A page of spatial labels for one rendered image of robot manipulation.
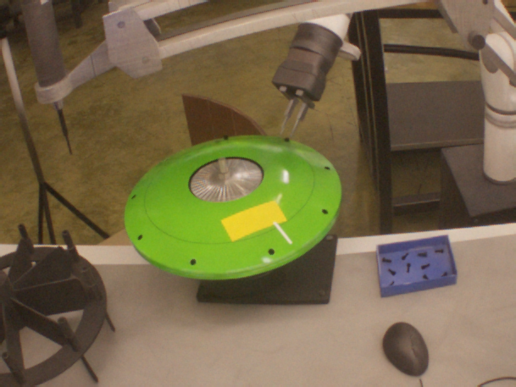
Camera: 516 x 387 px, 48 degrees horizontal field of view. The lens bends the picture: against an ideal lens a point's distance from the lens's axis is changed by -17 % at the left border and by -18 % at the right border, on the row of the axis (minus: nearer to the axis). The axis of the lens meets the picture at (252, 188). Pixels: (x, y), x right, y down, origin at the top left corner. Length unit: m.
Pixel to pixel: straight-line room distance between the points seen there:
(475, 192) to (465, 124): 1.34
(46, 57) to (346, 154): 2.32
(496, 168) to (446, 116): 1.38
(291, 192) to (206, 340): 0.25
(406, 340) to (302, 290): 0.21
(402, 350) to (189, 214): 0.35
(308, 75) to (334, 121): 2.15
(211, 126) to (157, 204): 0.69
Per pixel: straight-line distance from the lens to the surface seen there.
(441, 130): 2.57
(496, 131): 1.26
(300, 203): 0.91
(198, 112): 1.62
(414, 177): 2.79
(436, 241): 1.07
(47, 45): 0.72
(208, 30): 0.71
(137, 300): 1.06
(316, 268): 1.04
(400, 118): 2.64
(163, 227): 0.92
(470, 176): 1.35
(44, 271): 1.03
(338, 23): 1.07
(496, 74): 1.20
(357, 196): 2.69
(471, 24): 0.76
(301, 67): 1.04
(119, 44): 0.70
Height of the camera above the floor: 1.63
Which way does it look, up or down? 36 degrees down
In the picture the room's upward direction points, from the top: 10 degrees counter-clockwise
